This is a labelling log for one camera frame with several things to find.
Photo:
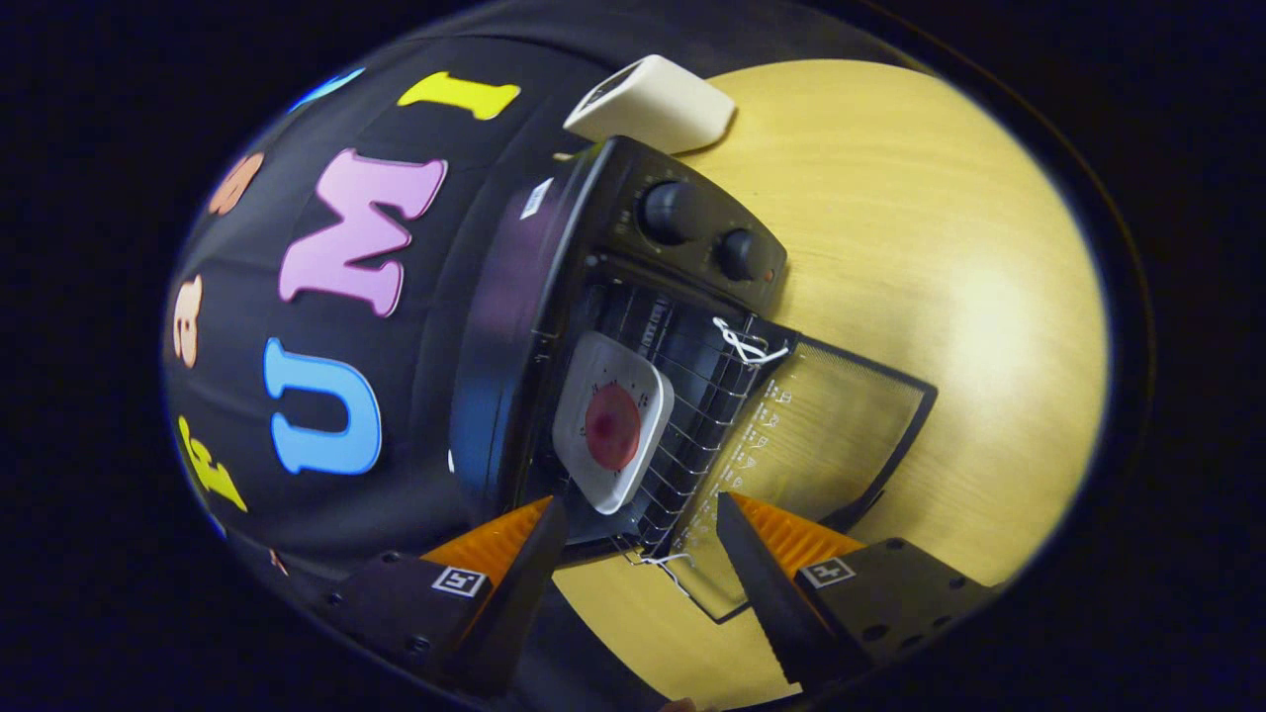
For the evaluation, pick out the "white square plate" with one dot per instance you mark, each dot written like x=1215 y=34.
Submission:
x=593 y=475

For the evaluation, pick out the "cream white toaster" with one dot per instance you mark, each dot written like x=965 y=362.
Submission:
x=663 y=104

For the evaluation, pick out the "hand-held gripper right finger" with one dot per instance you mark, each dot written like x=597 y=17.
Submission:
x=767 y=593

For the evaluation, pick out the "red round meat slice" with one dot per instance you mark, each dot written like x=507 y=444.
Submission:
x=613 y=427

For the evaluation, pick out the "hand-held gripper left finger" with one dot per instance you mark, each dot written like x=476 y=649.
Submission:
x=519 y=593

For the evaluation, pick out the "black toaster oven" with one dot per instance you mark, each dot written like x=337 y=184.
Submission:
x=613 y=198

